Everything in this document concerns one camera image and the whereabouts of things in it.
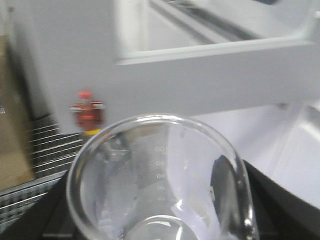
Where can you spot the metal grate steps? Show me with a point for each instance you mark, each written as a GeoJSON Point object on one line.
{"type": "Point", "coordinates": [52, 154]}

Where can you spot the large cardboard box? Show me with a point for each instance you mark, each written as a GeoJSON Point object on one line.
{"type": "Point", "coordinates": [15, 126]}

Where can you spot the clear glass beaker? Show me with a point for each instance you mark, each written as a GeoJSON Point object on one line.
{"type": "Point", "coordinates": [160, 177]}

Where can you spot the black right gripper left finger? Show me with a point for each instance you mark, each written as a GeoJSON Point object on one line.
{"type": "Point", "coordinates": [48, 219]}

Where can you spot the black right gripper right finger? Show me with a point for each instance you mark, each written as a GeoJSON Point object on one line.
{"type": "Point", "coordinates": [280, 214]}

